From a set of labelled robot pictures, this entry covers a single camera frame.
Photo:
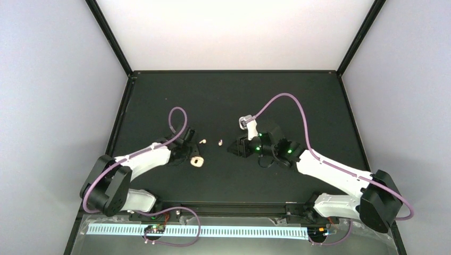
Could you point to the black frame post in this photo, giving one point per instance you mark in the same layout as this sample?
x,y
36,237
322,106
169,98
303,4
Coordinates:
x,y
363,30
109,35

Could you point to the right small circuit board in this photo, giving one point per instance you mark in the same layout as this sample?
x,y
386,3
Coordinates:
x,y
321,231

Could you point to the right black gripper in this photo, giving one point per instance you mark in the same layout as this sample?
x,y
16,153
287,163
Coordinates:
x,y
240,143

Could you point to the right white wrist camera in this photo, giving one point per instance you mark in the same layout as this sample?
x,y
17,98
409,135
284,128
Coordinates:
x,y
249,124

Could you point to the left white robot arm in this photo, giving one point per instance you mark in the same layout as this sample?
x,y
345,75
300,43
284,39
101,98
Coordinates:
x,y
107,188

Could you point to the left black frame post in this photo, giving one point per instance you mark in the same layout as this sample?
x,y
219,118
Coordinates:
x,y
109,35

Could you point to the left small circuit board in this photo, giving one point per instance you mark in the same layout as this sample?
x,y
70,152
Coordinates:
x,y
154,229

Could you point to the white slotted cable duct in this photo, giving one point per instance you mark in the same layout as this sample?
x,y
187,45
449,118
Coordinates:
x,y
263,232

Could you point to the small circuit board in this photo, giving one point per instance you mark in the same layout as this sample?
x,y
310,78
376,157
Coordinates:
x,y
154,229
321,231

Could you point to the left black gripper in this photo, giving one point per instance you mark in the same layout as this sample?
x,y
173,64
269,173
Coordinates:
x,y
194,152

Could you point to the right black frame post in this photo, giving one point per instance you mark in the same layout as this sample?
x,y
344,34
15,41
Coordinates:
x,y
363,30

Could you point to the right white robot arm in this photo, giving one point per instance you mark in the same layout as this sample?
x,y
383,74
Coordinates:
x,y
368,197

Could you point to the square white earbud case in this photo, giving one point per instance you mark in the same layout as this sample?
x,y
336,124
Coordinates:
x,y
197,161

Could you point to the black aluminium front rail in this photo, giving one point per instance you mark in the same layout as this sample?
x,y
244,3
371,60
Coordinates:
x,y
235,208

